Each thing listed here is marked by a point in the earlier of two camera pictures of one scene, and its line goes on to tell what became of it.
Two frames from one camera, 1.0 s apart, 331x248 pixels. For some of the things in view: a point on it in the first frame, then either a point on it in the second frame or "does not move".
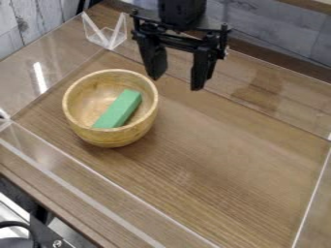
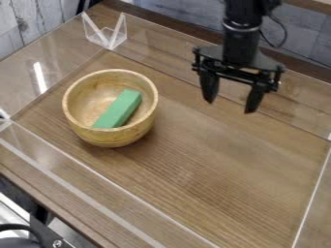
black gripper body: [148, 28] -> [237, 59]
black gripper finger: [153, 53] -> [209, 83]
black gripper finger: [204, 62] -> [255, 98]
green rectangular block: [120, 109] does not move
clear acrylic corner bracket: [108, 38] does not move
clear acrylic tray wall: [69, 186] does not move
